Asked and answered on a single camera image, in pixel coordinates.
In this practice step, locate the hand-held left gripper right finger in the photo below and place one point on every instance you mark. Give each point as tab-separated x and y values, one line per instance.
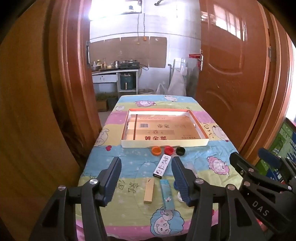
179	179

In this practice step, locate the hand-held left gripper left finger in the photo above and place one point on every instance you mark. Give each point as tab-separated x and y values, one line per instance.
112	179

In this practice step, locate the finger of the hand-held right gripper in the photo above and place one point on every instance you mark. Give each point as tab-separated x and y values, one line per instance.
240	164
269	160

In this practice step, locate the blue bottle cap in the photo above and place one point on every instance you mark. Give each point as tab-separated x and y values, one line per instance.
175	185

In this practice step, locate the clear plastic case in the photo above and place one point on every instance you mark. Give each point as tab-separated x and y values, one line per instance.
190	168

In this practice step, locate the white bottle cap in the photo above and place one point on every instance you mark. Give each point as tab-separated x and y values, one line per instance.
179	197

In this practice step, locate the teal printed box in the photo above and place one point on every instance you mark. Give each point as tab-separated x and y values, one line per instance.
167	194

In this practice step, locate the white cartoon printed box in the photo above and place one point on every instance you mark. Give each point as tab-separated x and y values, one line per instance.
162	166

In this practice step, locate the black bottle cap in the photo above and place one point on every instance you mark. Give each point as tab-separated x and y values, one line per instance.
180	151

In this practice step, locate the red bottle cap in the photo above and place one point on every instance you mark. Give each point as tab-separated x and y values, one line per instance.
168	150

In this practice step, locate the small wooden block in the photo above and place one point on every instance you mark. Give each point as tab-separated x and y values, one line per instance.
149	190

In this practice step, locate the orange bottle cap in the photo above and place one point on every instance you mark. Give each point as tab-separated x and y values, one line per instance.
156	150

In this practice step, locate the shallow orange-rimmed cardboard box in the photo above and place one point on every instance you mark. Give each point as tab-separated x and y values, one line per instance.
161	132

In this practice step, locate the stack of printed cartons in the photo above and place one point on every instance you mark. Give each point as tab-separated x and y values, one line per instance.
286	139

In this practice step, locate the cardboard crate with greens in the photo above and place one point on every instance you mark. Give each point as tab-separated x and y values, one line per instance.
101	100

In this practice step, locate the brown wooden door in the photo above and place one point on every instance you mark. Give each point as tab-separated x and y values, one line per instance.
219	81

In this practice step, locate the white plastic bag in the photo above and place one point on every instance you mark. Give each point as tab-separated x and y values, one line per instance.
161	89

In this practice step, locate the white bucket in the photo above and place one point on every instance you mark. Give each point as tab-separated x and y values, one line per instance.
145	91

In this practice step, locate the large white sack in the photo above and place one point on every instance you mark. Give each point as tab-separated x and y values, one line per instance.
177	83

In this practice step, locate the brown wooden board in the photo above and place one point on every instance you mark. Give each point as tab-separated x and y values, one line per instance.
23	139

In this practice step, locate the dark green air fryer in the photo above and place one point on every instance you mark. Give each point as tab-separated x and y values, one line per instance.
127	81

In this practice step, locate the white kitchen counter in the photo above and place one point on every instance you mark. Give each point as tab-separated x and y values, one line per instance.
104	77

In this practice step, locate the metal door hinge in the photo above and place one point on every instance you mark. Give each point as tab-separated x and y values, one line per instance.
269	52

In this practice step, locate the grey bent pipe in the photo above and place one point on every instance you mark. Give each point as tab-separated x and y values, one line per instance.
170	71

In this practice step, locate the metal basin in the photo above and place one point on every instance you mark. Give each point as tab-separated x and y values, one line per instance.
96	67

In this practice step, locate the black gas stove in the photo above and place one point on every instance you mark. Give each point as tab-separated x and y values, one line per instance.
129	64

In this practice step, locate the metal kettle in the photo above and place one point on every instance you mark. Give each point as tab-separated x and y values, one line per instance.
116	63

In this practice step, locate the tall sauce bottle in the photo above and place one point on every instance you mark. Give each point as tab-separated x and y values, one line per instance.
104	63

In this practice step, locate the red tag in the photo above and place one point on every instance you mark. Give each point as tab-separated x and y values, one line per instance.
194	55

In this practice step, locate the metal strike plate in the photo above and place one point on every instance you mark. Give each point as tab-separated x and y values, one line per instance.
87	52

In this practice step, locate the bright window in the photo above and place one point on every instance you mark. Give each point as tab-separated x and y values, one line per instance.
111	7

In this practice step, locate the brown wooden door frame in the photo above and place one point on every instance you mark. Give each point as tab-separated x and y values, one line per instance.
69	69

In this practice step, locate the cardboard wall sheet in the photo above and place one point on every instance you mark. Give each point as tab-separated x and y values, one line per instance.
129	48

